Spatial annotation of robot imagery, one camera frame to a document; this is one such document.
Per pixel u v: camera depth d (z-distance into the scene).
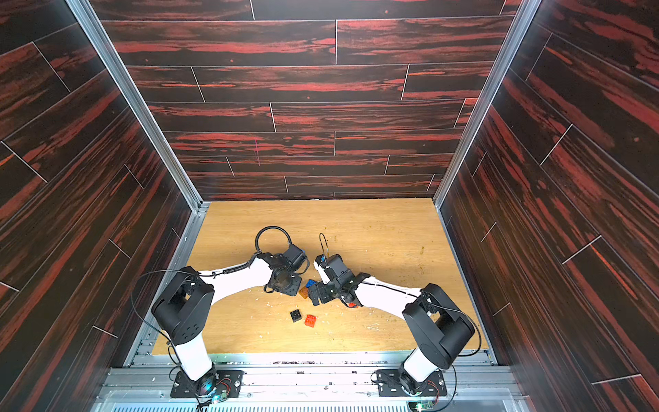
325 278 0.74
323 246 1.05
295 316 0.86
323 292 0.78
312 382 0.75
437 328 0.44
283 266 0.73
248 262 0.61
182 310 0.48
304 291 0.91
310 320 0.85
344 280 0.69
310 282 0.93
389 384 0.73
